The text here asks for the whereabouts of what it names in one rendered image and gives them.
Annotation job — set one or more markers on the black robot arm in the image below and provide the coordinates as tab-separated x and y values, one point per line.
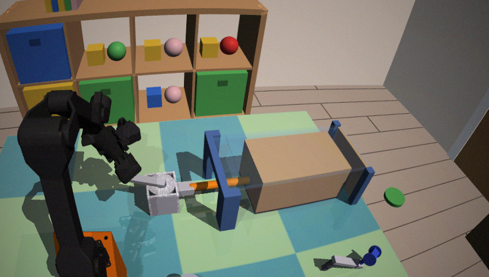
47	144

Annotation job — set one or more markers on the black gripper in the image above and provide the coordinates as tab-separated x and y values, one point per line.
126	166

